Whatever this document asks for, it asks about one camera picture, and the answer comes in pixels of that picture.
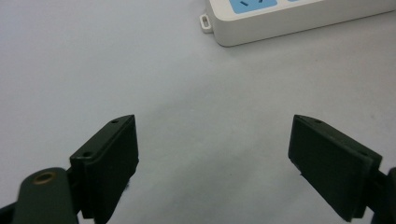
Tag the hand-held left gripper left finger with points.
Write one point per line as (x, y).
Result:
(106, 168)

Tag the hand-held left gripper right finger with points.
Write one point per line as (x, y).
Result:
(330, 165)

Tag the white power strip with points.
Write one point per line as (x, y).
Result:
(280, 18)

